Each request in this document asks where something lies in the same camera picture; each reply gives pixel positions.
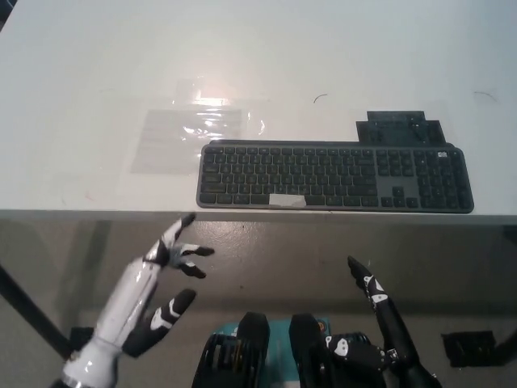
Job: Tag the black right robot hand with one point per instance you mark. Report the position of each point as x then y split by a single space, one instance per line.
389 323

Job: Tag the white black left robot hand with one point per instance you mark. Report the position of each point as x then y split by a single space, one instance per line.
127 297

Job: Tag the black teal robot body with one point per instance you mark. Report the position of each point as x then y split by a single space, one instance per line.
250 347

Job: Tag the black table leg foot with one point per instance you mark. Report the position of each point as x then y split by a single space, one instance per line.
82 339

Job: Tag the black floor outlet box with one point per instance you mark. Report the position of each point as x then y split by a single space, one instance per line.
468 347

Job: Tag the black slanted table leg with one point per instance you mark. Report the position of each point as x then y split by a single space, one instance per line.
32 309

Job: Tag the white tape strip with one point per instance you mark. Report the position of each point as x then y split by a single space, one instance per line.
287 200

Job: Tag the clear plastic sheet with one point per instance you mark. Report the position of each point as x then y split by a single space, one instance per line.
169 141

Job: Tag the black stepped flat plate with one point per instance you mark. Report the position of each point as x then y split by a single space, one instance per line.
398 127

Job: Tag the clear crinkled tape patch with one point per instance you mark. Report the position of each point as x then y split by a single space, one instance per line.
220 107

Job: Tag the thin dark curved strand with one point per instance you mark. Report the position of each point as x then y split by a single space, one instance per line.
320 96

